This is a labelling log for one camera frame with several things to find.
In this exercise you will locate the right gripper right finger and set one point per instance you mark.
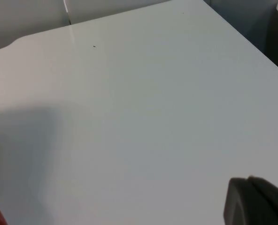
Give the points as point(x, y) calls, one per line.
point(274, 199)

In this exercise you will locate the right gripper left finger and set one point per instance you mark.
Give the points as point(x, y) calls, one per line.
point(240, 204)

